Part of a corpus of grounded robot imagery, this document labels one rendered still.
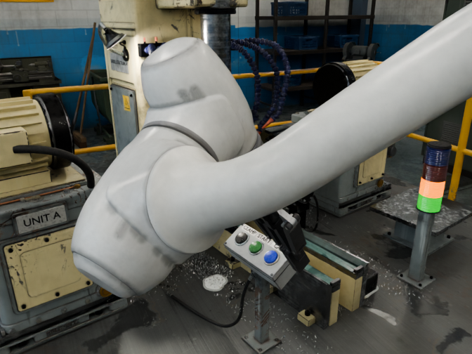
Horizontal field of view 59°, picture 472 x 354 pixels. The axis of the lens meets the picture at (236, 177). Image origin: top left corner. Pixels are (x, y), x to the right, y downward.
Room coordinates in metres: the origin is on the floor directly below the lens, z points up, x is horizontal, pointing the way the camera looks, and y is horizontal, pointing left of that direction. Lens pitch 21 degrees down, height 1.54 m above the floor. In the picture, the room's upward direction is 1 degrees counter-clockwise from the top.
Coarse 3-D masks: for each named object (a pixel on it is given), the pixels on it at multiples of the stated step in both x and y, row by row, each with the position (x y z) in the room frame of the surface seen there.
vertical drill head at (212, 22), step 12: (216, 0) 1.29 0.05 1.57; (228, 0) 1.31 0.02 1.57; (204, 24) 1.30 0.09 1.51; (216, 24) 1.29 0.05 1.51; (228, 24) 1.31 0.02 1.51; (204, 36) 1.30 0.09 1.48; (216, 36) 1.29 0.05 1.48; (228, 36) 1.31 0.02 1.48; (216, 48) 1.29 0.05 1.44; (228, 48) 1.31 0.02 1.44; (228, 60) 1.31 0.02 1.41
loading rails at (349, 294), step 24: (312, 240) 1.07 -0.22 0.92; (240, 264) 1.12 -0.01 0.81; (312, 264) 1.02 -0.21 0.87; (336, 264) 0.95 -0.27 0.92; (360, 264) 0.93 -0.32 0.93; (288, 288) 0.94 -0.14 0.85; (312, 288) 0.87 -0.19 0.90; (336, 288) 0.86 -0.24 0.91; (360, 288) 0.92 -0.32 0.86; (312, 312) 0.87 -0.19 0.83; (336, 312) 0.86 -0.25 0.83
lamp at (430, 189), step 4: (424, 180) 1.04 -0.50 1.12; (420, 184) 1.06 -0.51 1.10; (424, 184) 1.04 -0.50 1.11; (428, 184) 1.03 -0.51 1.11; (432, 184) 1.02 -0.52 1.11; (436, 184) 1.02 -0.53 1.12; (440, 184) 1.02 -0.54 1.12; (444, 184) 1.03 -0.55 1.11; (420, 188) 1.05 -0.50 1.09; (424, 188) 1.03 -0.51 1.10; (428, 188) 1.03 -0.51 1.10; (432, 188) 1.02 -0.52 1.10; (436, 188) 1.02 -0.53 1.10; (440, 188) 1.02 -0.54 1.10; (420, 192) 1.05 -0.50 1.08; (424, 192) 1.03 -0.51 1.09; (428, 192) 1.02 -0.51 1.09; (432, 192) 1.02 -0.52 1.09; (436, 192) 1.02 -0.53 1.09; (440, 192) 1.02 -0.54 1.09; (424, 196) 1.03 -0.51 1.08; (428, 196) 1.02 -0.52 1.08; (432, 196) 1.02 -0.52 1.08; (436, 196) 1.02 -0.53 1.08; (440, 196) 1.02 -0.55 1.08
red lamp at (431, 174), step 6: (426, 168) 1.04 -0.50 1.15; (432, 168) 1.02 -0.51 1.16; (438, 168) 1.02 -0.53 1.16; (444, 168) 1.02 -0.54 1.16; (426, 174) 1.03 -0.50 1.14; (432, 174) 1.02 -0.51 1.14; (438, 174) 1.02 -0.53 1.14; (444, 174) 1.02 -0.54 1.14; (426, 180) 1.03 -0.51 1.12; (432, 180) 1.02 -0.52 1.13; (438, 180) 1.02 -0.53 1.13; (444, 180) 1.02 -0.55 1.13
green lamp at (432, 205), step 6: (420, 198) 1.04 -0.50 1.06; (426, 198) 1.03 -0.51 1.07; (432, 198) 1.02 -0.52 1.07; (438, 198) 1.02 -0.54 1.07; (420, 204) 1.04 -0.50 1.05; (426, 204) 1.02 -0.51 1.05; (432, 204) 1.02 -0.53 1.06; (438, 204) 1.02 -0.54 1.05; (426, 210) 1.02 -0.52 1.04; (432, 210) 1.02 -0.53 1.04; (438, 210) 1.02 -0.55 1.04
